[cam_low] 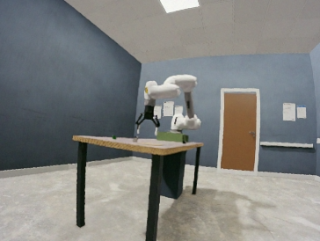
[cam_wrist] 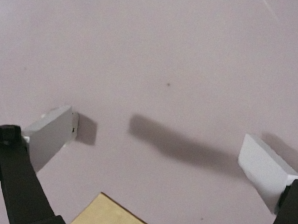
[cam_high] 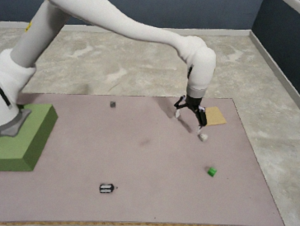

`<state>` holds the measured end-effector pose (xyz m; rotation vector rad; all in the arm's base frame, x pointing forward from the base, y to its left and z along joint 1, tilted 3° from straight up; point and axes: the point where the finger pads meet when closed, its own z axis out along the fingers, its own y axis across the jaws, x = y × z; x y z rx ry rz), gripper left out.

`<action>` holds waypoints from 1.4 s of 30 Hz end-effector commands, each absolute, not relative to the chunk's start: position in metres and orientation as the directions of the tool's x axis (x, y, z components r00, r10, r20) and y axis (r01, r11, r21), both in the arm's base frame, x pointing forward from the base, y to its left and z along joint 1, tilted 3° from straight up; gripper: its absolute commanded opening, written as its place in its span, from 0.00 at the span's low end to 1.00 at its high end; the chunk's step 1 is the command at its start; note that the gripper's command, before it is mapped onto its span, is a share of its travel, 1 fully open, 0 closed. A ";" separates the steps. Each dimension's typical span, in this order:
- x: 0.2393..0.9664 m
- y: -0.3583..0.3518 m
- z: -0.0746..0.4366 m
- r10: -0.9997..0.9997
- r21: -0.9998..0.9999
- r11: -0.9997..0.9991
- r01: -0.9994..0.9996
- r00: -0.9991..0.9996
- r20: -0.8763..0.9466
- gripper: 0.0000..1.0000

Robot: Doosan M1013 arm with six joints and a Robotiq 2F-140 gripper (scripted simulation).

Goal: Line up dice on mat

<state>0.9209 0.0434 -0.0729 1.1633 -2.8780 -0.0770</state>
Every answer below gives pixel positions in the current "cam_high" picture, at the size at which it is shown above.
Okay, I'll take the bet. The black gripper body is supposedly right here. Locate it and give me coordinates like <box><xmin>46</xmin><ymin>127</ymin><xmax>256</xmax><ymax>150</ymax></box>
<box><xmin>185</xmin><ymin>94</ymin><xmax>203</xmax><ymax>111</ymax></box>

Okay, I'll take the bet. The tan flat mat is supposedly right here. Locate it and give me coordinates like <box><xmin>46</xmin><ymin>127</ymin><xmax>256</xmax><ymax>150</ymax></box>
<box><xmin>205</xmin><ymin>106</ymin><xmax>227</xmax><ymax>126</ymax></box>

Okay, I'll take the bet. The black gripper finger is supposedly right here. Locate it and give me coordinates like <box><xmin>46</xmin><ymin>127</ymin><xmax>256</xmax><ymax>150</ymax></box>
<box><xmin>174</xmin><ymin>95</ymin><xmax>190</xmax><ymax>118</ymax></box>
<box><xmin>191</xmin><ymin>106</ymin><xmax>208</xmax><ymax>133</ymax></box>

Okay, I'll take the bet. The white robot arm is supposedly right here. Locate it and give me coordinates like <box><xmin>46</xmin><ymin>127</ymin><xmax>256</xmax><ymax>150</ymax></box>
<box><xmin>0</xmin><ymin>0</ymin><xmax>216</xmax><ymax>137</ymax></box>

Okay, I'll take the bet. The green die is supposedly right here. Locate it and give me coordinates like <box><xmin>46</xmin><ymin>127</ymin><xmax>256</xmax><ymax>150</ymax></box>
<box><xmin>207</xmin><ymin>167</ymin><xmax>217</xmax><ymax>177</ymax></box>

